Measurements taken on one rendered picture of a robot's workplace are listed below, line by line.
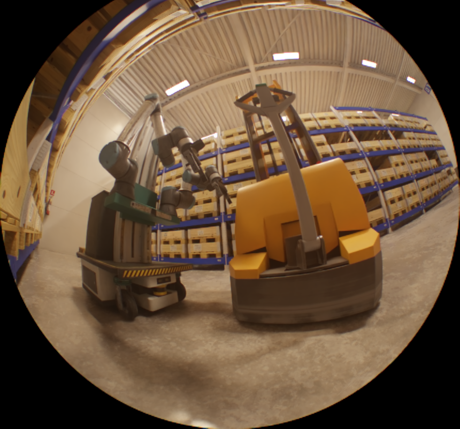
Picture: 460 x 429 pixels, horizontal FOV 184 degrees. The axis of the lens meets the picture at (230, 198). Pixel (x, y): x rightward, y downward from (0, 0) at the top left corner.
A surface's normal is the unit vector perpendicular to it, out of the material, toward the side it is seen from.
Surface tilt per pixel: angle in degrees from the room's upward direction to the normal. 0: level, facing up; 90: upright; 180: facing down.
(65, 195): 90
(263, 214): 74
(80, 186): 90
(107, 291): 90
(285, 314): 90
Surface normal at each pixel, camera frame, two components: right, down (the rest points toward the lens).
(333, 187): -0.52, -0.51
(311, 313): -0.52, -0.26
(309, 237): -0.25, -0.33
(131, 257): 0.95, -0.18
